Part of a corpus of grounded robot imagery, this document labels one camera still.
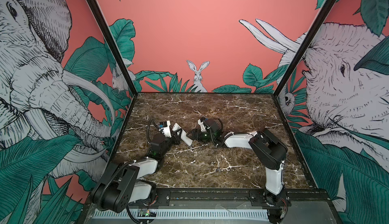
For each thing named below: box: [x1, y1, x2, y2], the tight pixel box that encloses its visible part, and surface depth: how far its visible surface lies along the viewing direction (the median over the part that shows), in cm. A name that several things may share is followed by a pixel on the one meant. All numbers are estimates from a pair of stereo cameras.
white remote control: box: [172, 122, 193, 147], surface depth 89 cm
